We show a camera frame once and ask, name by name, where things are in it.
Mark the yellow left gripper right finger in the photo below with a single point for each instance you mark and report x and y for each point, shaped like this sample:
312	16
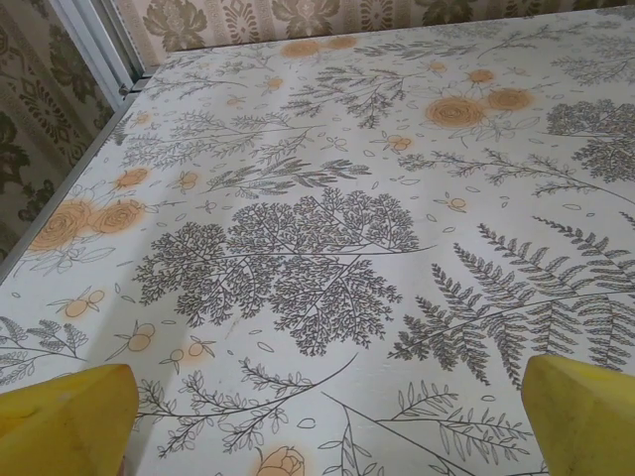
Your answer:
585	421

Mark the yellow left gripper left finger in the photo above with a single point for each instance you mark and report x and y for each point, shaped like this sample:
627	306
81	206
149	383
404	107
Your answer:
64	421

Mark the aluminium frame corner post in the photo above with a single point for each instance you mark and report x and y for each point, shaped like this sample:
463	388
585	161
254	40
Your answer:
99	44

